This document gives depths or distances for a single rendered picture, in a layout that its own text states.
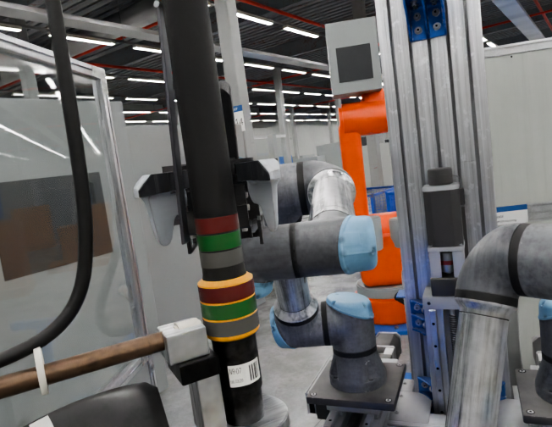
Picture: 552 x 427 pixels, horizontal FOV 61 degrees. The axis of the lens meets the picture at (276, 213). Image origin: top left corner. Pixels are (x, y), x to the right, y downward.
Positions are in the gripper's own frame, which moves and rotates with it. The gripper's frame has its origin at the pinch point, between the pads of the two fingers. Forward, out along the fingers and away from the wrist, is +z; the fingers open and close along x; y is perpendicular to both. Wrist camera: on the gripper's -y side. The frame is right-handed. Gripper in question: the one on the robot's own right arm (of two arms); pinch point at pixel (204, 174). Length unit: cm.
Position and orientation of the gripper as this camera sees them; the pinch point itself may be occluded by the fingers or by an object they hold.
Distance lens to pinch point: 34.5
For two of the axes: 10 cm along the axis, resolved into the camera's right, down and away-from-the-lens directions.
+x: -9.9, 1.3, -0.3
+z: 0.4, 1.1, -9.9
